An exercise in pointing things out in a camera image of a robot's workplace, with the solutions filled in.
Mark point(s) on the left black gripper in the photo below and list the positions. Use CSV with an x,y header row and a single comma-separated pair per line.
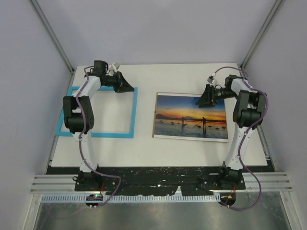
x,y
122,85

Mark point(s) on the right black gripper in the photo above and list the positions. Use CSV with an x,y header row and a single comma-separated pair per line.
x,y
206,100

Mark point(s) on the sunset photo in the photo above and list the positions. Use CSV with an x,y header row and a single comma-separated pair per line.
x,y
177,116

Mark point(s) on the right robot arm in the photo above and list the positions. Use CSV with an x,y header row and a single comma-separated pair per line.
x,y
249,111

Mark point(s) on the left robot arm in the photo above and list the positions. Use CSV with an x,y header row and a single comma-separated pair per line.
x,y
79,117

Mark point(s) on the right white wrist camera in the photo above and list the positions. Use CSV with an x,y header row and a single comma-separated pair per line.
x,y
212,80

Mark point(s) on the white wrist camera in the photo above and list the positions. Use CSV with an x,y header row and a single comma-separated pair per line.
x,y
114,67
212,80

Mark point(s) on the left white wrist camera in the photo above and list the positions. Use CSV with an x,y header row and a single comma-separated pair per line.
x,y
114,67

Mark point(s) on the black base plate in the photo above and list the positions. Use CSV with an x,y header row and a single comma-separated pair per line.
x,y
150,181

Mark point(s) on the aluminium rail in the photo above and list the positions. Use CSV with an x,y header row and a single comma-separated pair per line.
x,y
270,182

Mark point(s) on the right aluminium post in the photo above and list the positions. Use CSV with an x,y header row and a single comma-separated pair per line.
x,y
273,12

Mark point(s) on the aluminium post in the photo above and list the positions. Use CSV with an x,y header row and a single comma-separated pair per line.
x,y
273,12
49,30

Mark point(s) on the left aluminium post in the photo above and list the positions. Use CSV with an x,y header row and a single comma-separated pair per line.
x,y
49,30

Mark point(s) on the perforated cable duct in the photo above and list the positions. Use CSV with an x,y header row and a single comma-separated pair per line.
x,y
86,198

